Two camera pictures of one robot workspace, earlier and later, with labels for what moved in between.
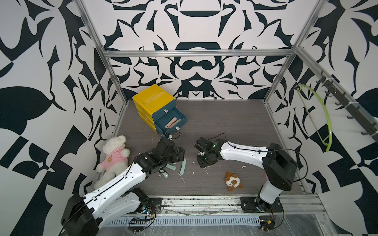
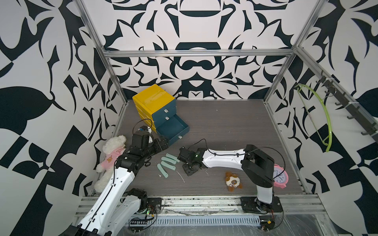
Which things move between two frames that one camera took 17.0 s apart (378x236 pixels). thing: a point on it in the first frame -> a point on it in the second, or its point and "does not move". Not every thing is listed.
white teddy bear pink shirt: x=116 y=155 does not move
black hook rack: x=355 y=114 does not move
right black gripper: x=200 y=162 -> x=186 y=171
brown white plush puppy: x=233 y=181 does not move
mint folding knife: x=165 y=174 does not move
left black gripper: x=175 y=157 -> x=158 y=147
